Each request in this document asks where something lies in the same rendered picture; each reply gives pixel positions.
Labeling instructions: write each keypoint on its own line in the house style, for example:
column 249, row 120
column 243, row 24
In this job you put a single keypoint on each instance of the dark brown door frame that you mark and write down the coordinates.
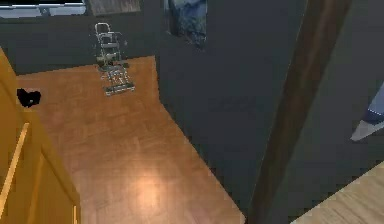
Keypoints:
column 296, row 110

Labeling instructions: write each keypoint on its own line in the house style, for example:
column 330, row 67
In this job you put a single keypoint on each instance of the brown framed wall picture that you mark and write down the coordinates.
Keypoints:
column 115, row 6

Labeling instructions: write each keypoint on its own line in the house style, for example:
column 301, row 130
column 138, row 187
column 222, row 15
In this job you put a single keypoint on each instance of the white framed window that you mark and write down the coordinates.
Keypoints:
column 40, row 8

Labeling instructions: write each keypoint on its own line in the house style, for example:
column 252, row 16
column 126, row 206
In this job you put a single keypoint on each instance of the blue framed wall picture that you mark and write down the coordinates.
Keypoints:
column 190, row 20

